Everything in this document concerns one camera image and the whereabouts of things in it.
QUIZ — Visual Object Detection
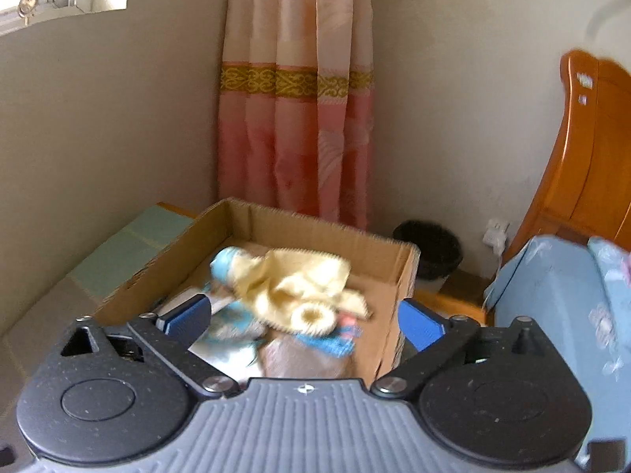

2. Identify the pale yellow lens cloth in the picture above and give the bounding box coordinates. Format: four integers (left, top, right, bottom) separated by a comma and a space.
231, 249, 373, 332

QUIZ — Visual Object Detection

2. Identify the wooden headboard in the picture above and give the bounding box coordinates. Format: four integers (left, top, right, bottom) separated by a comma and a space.
503, 49, 631, 268

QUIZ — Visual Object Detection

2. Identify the blue knitted item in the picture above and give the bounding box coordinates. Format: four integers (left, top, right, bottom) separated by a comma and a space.
296, 328, 362, 358

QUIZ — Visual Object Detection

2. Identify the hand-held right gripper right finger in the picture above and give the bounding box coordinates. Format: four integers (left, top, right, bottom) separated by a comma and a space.
370, 298, 559, 399

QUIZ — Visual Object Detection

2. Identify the grey cloth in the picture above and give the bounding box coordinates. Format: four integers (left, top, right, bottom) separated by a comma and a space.
259, 336, 354, 385

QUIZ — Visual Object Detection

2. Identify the green and grey striped mat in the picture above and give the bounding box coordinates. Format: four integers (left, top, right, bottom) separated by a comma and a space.
0, 204, 198, 456

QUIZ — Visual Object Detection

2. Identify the pink patterned curtain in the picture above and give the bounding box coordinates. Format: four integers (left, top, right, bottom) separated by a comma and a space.
217, 0, 376, 230

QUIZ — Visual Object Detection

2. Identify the blue floral pillow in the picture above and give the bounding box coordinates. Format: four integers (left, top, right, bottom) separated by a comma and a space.
586, 236, 631, 385

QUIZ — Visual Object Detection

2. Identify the black trash bin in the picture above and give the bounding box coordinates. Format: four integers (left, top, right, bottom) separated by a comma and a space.
393, 220, 464, 283

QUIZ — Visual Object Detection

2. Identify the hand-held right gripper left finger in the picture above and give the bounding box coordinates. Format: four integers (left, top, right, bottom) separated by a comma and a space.
48, 294, 242, 399

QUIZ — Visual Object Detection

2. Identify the white charger plug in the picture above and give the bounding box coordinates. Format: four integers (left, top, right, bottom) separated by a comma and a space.
480, 229, 508, 253

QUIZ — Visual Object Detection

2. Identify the blue and white round toy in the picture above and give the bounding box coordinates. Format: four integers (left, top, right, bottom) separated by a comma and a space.
209, 247, 258, 289

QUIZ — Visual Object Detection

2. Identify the cream knitted scrunchie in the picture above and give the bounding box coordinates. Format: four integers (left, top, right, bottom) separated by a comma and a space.
288, 304, 340, 339

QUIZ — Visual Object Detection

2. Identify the brown cardboard box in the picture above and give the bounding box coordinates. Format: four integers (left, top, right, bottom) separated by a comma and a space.
93, 197, 421, 388

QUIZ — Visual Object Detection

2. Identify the blue floral bed sheet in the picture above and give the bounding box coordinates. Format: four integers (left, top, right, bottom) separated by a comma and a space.
483, 235, 631, 473

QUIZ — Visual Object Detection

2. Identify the teal floral white cloth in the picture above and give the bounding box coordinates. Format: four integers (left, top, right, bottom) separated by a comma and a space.
190, 305, 267, 381

